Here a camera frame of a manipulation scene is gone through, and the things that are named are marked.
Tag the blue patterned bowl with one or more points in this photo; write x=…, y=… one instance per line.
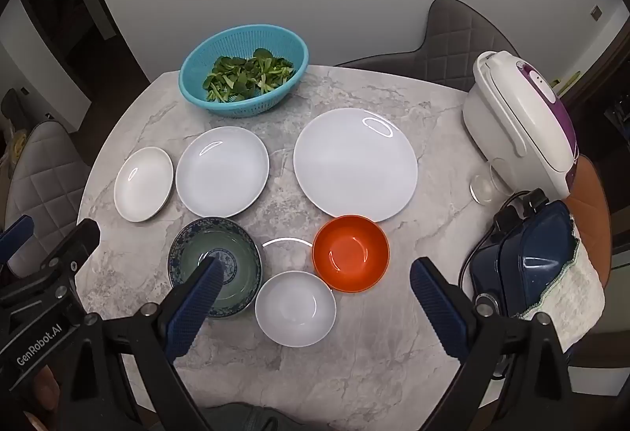
x=197, y=239

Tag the dark blue kitchen appliance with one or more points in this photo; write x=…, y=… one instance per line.
x=526, y=258

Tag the dark quilted chair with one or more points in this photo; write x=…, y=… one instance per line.
x=453, y=47

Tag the orange bowl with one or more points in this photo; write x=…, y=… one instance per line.
x=349, y=253

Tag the medium white plate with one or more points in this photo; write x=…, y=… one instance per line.
x=221, y=172

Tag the blue plastic colander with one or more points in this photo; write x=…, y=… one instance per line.
x=236, y=108

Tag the small white plate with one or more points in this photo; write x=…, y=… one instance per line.
x=142, y=185

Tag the grey upholstered chair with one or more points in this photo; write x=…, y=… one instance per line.
x=11, y=108

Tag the large white plate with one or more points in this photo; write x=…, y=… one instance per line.
x=354, y=165

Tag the white purple rice cooker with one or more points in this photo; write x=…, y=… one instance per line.
x=507, y=116

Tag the clear glass cup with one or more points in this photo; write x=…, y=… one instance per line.
x=485, y=187

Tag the yellow bag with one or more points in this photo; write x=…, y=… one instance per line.
x=17, y=145

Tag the wall switch plate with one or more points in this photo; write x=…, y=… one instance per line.
x=596, y=13

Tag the white towel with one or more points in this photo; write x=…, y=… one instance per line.
x=581, y=298

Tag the light grey quilted chair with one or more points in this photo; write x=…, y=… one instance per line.
x=44, y=165

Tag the person's dark clothing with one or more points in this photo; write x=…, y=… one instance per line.
x=246, y=418

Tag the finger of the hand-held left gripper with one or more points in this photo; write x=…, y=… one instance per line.
x=17, y=236
x=74, y=241

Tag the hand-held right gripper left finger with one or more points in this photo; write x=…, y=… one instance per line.
x=197, y=303

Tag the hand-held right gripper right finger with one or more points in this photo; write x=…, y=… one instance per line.
x=438, y=308

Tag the green leafy vegetables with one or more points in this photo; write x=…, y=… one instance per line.
x=246, y=74

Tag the white bowl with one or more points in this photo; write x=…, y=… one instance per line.
x=295, y=308

